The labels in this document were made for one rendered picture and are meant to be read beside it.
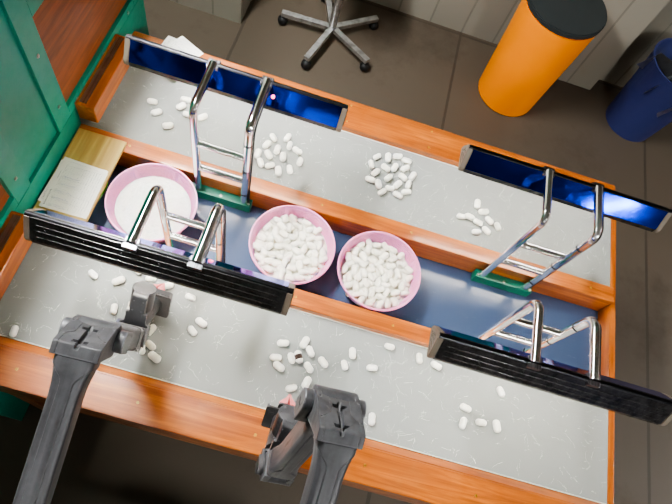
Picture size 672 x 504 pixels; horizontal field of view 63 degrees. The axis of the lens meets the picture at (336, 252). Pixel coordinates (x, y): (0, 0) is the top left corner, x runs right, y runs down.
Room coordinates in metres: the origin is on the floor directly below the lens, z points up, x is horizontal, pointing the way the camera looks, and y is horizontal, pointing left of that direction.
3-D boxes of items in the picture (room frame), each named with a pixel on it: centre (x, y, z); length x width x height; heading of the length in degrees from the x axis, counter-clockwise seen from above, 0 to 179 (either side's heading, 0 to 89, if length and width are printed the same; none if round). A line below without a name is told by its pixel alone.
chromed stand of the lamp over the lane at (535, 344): (0.63, -0.60, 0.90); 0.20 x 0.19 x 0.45; 99
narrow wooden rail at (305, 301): (0.58, -0.06, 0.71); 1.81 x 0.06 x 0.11; 99
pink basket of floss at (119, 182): (0.65, 0.57, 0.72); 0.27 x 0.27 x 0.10
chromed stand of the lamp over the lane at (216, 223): (0.48, 0.36, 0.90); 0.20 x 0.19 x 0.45; 99
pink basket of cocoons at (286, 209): (0.72, 0.13, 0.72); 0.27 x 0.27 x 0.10
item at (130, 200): (0.65, 0.57, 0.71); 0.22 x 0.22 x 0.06
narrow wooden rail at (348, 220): (0.91, -0.01, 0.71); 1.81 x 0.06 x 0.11; 99
